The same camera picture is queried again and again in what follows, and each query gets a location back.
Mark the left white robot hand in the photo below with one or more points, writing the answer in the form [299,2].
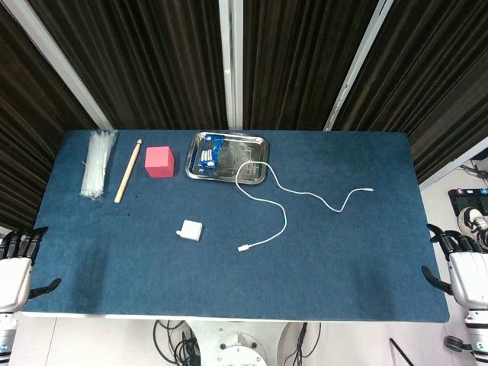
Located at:
[15,278]

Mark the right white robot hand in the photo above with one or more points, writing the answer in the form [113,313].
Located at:
[470,278]

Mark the white charger adapter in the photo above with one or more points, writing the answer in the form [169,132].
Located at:
[190,230]

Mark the black and white sneaker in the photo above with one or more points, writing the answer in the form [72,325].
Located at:
[472,219]

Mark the black device on floor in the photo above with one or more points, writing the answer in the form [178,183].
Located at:
[469,198]

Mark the bundle of clear straws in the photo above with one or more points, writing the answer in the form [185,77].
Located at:
[95,164]

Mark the dark ribbed curtain panel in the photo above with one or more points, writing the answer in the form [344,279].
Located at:
[431,84]
[301,61]
[23,126]
[152,61]

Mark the wooden stick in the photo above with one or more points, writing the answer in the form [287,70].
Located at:
[128,171]

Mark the pink foam cube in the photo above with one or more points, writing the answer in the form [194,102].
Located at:
[158,162]

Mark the blue felt table mat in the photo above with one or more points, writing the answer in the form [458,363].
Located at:
[228,282]

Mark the blue cookie packet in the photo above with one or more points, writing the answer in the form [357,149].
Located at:
[209,152]

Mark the stainless steel tray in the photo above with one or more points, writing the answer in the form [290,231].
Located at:
[238,150]

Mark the white frame post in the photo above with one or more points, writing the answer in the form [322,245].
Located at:
[231,65]
[57,61]
[356,65]

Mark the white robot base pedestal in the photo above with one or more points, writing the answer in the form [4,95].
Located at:
[236,343]

